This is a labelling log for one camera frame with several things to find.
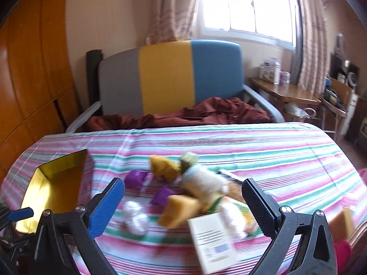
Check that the gold box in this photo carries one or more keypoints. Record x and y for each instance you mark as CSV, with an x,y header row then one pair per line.
x,y
57,183

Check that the maroon blanket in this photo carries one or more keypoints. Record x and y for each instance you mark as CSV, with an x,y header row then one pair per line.
x,y
172,119

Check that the pink patterned quilt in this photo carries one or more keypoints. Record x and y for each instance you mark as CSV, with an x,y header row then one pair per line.
x,y
364,177

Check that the white carton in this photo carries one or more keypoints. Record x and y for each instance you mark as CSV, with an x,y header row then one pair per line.
x,y
212,243

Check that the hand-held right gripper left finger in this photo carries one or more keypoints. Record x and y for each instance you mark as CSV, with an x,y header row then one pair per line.
x,y
106,206

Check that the wooden wardrobe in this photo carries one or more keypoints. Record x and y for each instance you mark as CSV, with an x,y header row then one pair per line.
x,y
28,63

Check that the purple candy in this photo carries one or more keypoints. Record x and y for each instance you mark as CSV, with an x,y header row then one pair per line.
x,y
161,196
136,178

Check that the white plastic bag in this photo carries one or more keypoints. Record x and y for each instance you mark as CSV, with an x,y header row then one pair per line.
x,y
295,110

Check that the striped bed sheet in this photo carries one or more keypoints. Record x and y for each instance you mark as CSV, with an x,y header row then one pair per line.
x,y
286,160

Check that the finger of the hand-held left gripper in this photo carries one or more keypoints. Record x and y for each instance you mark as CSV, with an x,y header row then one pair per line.
x,y
20,214

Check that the white plastic-wrapped snack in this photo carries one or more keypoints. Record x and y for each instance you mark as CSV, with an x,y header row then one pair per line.
x,y
232,220

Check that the pink cloth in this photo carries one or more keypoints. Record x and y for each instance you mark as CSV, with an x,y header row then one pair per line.
x,y
342,255

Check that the cluttered shelf rack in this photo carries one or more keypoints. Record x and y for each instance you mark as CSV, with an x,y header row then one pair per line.
x,y
338,91

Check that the white box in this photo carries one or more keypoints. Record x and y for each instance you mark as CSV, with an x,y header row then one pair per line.
x,y
269,68

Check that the white crumpled wrapper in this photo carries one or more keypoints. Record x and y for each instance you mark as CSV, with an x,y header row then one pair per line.
x,y
134,216

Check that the beige patterned curtain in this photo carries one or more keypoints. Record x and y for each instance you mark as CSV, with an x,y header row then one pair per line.
x,y
312,48
172,5

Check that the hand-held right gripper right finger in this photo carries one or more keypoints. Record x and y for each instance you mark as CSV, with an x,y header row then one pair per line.
x,y
256,209

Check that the grey yellow blue chair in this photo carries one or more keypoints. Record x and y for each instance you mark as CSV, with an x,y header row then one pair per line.
x,y
166,77

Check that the black post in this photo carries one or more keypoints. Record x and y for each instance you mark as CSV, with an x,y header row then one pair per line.
x,y
93,71

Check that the window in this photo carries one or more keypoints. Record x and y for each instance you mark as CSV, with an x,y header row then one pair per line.
x,y
243,3

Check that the purple printed cup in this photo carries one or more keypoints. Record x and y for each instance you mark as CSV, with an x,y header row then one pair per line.
x,y
284,78

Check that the wooden desk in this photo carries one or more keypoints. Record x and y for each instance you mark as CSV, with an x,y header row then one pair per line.
x,y
286,91

